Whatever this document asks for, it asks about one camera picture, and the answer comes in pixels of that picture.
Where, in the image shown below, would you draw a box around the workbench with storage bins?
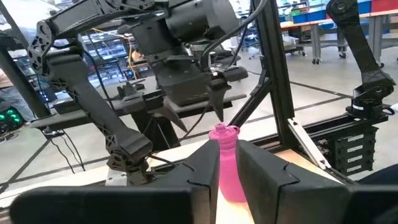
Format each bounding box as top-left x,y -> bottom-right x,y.
279,0 -> 398,68

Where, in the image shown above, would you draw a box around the silver aluminium rail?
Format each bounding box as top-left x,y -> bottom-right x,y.
287,118 -> 332,170

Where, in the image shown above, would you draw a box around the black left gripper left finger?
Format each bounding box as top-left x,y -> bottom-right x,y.
9,139 -> 221,224

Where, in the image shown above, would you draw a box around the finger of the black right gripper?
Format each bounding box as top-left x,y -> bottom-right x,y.
143,90 -> 189,133
208,66 -> 249,123

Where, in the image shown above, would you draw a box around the red storage bin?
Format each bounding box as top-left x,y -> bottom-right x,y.
371,0 -> 398,13

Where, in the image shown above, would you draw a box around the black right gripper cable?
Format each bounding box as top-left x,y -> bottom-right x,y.
198,0 -> 269,71

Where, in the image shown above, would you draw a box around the blue storage bin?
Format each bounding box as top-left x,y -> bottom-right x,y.
292,11 -> 327,24

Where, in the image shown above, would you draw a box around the background storage shelf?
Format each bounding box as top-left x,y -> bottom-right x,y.
74,29 -> 150,83

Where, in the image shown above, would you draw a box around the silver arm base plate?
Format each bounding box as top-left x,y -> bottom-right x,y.
104,169 -> 128,187

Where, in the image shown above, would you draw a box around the black desk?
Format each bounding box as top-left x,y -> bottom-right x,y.
29,93 -> 248,153

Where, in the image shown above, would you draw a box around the computer with green lights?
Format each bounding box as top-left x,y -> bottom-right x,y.
0,107 -> 25,134

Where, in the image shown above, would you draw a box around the black control box stack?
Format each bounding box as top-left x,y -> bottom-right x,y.
328,126 -> 379,177

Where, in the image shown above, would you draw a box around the pink plastic water bottle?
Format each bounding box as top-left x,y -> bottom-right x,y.
208,123 -> 248,203

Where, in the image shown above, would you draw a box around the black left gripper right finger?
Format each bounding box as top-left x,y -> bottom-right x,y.
236,139 -> 398,224

